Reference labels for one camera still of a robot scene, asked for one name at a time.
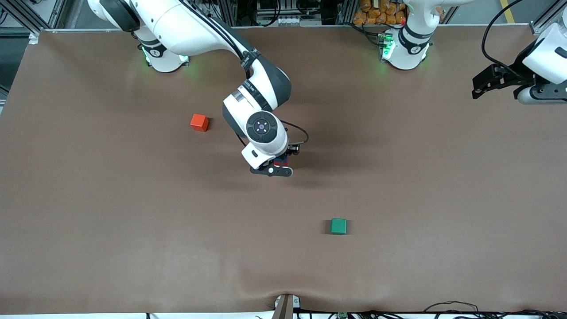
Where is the bag of orange snacks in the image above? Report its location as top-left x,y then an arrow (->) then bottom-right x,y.
353,0 -> 408,26

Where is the metal table edge clamp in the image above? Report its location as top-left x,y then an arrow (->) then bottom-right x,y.
272,293 -> 302,319

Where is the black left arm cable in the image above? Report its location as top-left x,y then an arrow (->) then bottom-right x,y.
482,0 -> 521,76

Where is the aluminium frame post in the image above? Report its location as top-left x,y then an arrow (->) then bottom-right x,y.
529,0 -> 567,35
9,9 -> 43,45

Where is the black looped cable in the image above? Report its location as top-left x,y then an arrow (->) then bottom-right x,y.
423,301 -> 479,316

